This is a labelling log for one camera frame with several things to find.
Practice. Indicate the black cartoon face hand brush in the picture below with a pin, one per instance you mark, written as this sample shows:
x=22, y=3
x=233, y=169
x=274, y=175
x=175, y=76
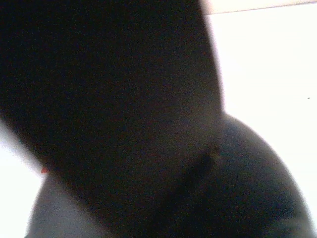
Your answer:
x=123, y=99

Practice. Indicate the red paper scrap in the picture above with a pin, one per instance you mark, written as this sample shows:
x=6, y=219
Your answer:
x=45, y=170

